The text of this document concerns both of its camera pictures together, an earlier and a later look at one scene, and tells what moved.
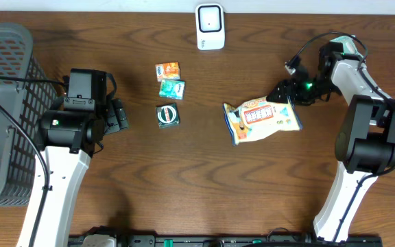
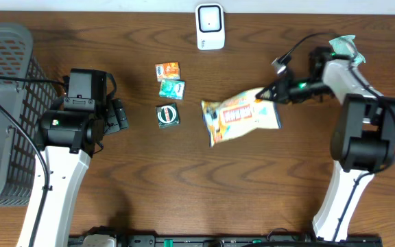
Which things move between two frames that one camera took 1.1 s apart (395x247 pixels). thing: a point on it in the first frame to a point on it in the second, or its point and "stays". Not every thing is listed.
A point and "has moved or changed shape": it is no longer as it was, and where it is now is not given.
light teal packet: [349, 44] stays
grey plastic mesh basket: [8, 160] stays
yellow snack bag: [256, 119] has moved or changed shape
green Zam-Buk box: [167, 115] stays
